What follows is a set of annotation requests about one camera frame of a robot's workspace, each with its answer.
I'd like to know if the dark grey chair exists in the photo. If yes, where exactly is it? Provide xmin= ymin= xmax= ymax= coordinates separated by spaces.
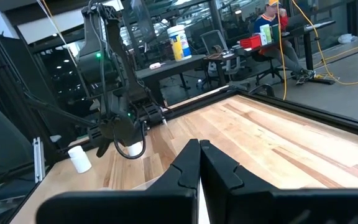
xmin=0 ymin=106 xmax=35 ymax=200

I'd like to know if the white pill bottle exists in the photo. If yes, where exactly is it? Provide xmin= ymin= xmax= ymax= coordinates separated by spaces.
xmin=126 ymin=141 xmax=144 ymax=157
xmin=67 ymin=145 xmax=93 ymax=174

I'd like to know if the black office chair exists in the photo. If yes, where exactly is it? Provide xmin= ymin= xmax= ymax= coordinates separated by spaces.
xmin=252 ymin=51 xmax=285 ymax=86

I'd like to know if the green and white container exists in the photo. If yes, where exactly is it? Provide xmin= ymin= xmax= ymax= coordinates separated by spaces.
xmin=259 ymin=24 xmax=273 ymax=45

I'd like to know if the grey mesh office chair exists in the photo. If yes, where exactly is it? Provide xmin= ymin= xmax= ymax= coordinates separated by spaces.
xmin=200 ymin=30 xmax=242 ymax=88

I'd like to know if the long black desk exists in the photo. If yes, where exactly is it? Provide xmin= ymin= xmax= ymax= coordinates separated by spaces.
xmin=203 ymin=20 xmax=337 ymax=85

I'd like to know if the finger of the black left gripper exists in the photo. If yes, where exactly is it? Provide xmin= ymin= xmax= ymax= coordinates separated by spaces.
xmin=87 ymin=124 xmax=113 ymax=158
xmin=141 ymin=104 xmax=168 ymax=127

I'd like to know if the yellow extension cable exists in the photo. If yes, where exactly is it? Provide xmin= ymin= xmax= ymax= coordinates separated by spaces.
xmin=290 ymin=0 xmax=358 ymax=86
xmin=275 ymin=0 xmax=288 ymax=101

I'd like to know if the red box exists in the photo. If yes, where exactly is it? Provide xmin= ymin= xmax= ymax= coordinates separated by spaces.
xmin=239 ymin=34 xmax=262 ymax=50

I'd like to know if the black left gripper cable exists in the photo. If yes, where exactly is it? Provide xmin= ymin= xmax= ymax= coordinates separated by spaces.
xmin=112 ymin=121 xmax=147 ymax=160

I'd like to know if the white bag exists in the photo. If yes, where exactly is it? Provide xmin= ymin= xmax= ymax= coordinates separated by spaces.
xmin=337 ymin=33 xmax=358 ymax=45

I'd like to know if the yellow-labelled wipes canister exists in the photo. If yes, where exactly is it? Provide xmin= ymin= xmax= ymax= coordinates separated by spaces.
xmin=167 ymin=24 xmax=193 ymax=62

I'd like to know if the silver aluminium bracket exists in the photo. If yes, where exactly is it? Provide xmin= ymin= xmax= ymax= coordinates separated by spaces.
xmin=32 ymin=136 xmax=46 ymax=184

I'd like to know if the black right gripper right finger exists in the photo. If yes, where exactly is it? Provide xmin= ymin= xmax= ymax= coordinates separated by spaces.
xmin=200 ymin=139 xmax=358 ymax=224

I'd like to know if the black aluminium table frame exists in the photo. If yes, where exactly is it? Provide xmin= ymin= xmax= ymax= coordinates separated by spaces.
xmin=0 ymin=14 xmax=358 ymax=194

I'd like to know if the person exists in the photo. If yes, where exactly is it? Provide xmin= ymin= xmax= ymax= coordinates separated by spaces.
xmin=252 ymin=0 xmax=316 ymax=86

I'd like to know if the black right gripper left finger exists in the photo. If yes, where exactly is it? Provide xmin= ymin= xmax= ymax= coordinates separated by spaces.
xmin=35 ymin=138 xmax=201 ymax=224

